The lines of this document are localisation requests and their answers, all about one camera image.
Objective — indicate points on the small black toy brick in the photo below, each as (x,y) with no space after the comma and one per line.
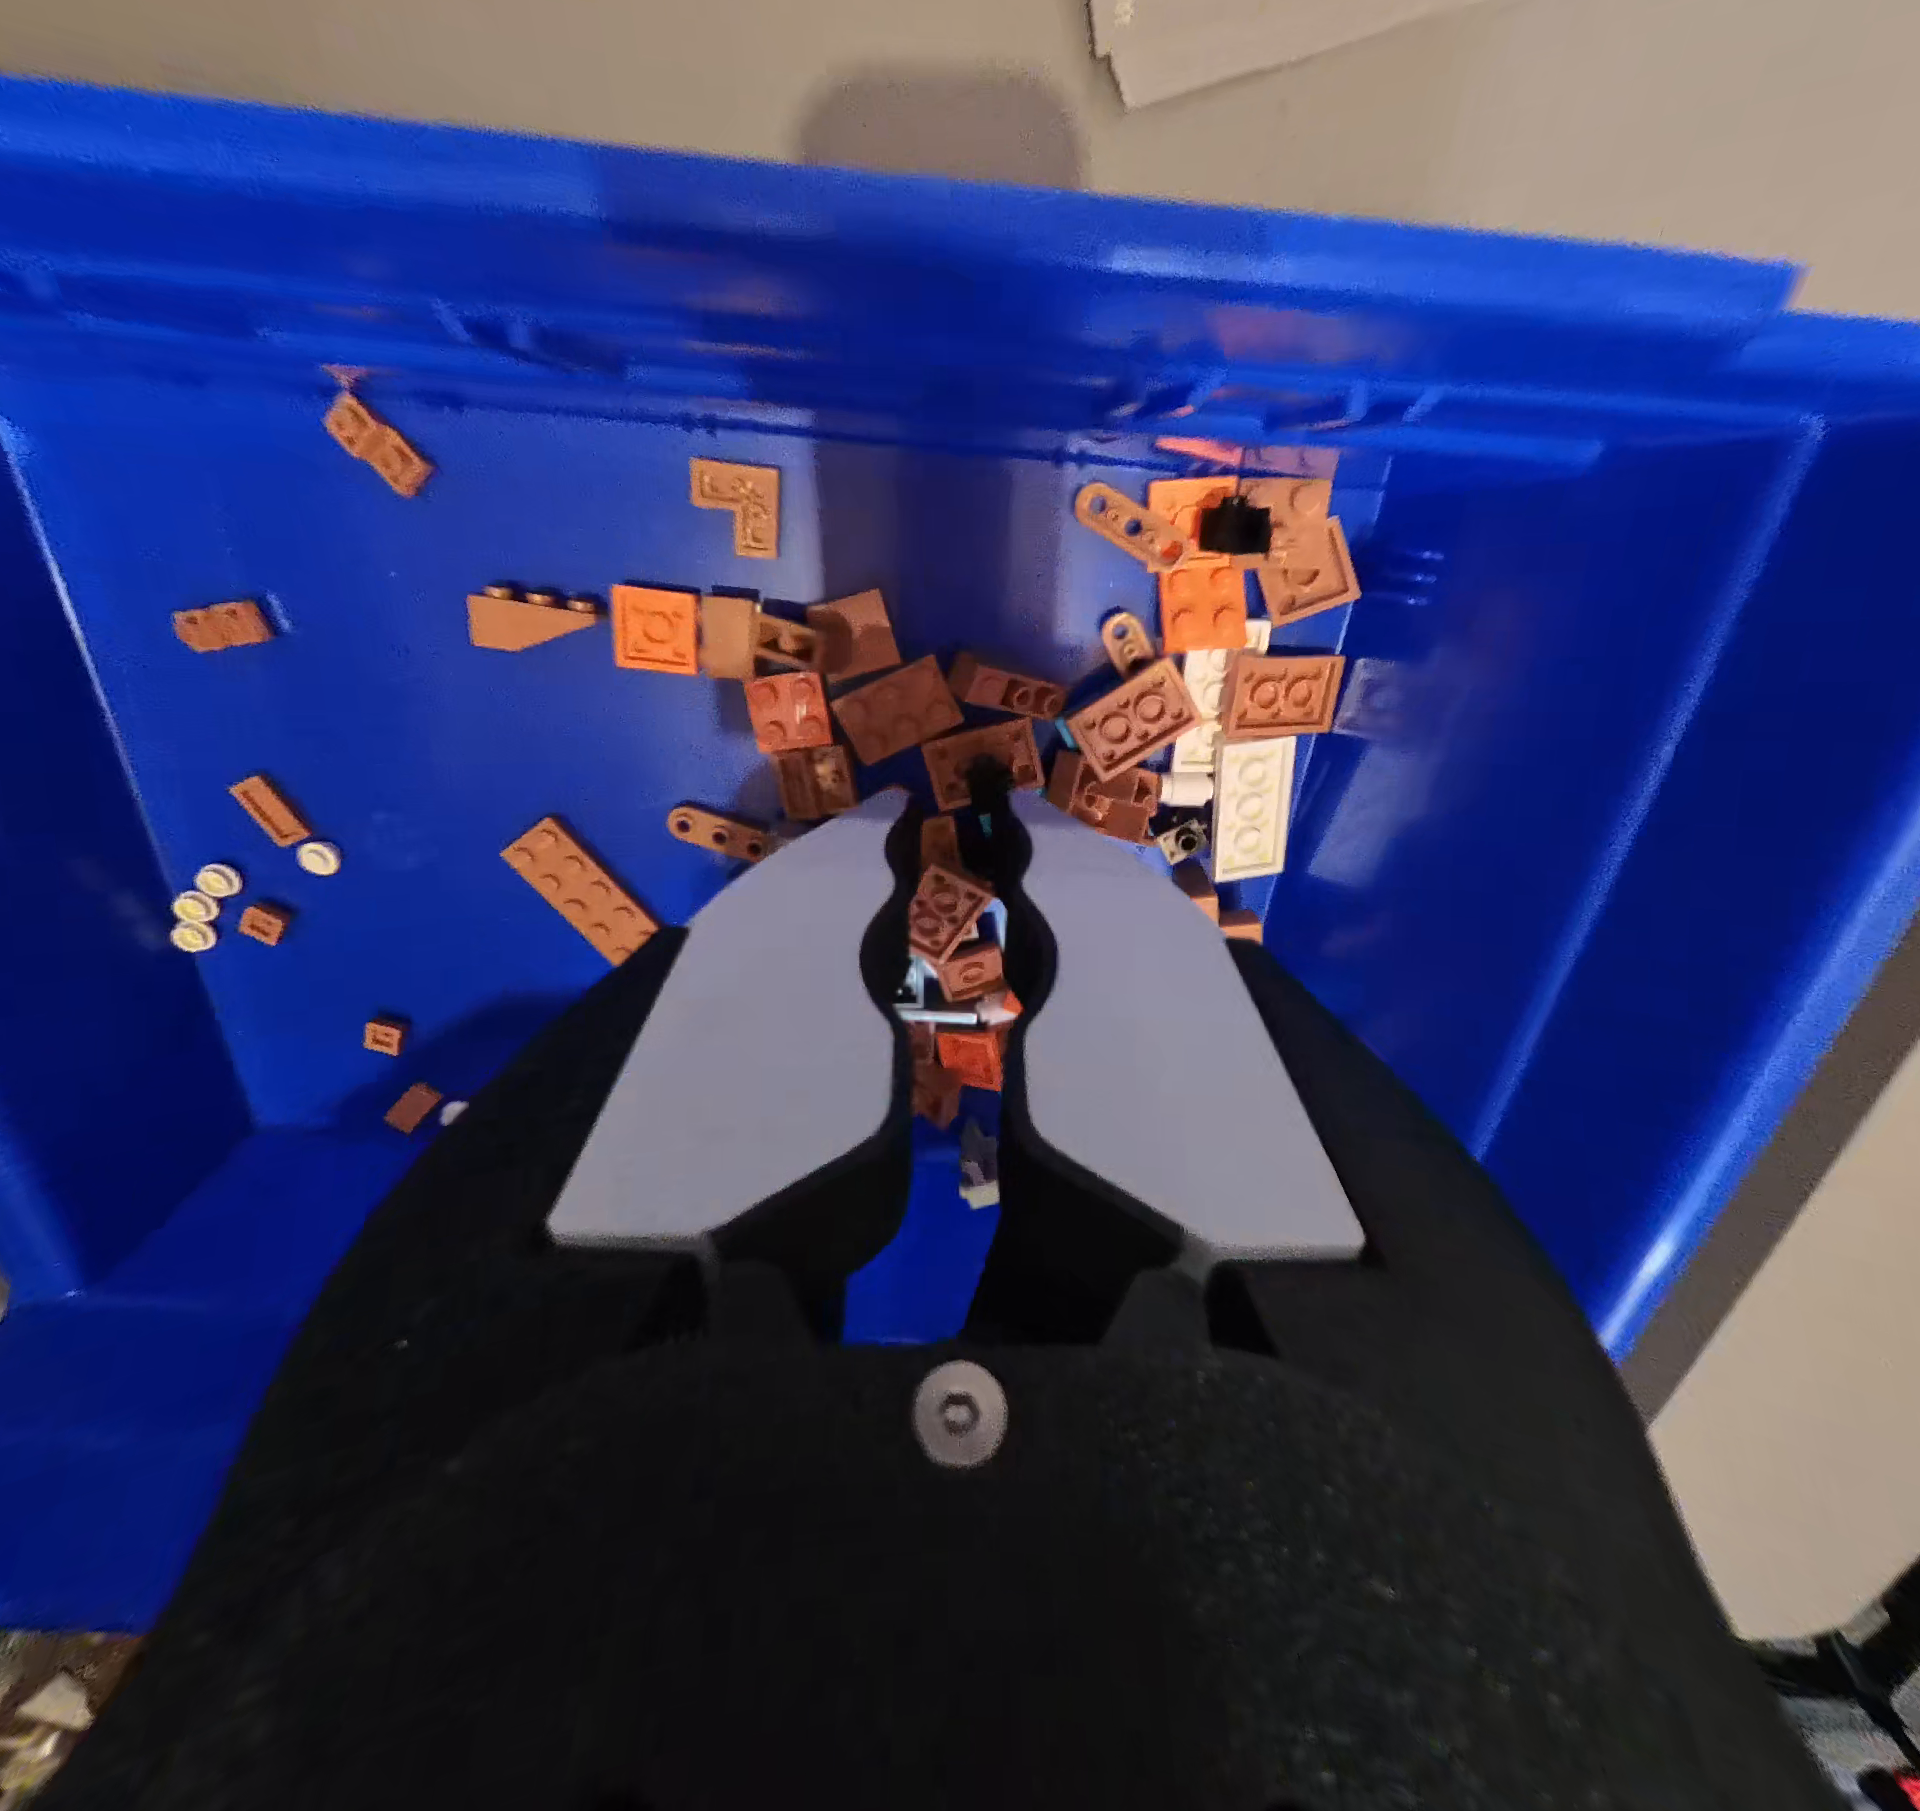
(1235,529)

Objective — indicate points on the blue plastic bin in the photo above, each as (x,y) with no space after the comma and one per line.
(1577,642)

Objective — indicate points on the white toy brick plate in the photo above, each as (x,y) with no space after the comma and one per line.
(1253,807)

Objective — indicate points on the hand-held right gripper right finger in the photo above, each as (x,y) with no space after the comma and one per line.
(1186,1092)

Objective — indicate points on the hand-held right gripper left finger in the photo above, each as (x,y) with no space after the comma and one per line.
(736,1061)

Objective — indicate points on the cream round toy stud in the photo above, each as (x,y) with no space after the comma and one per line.
(196,909)
(193,937)
(221,882)
(318,858)

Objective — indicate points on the pile of brown toy bricks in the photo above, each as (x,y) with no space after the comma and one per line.
(900,709)

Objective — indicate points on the grey desk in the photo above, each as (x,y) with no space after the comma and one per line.
(449,12)

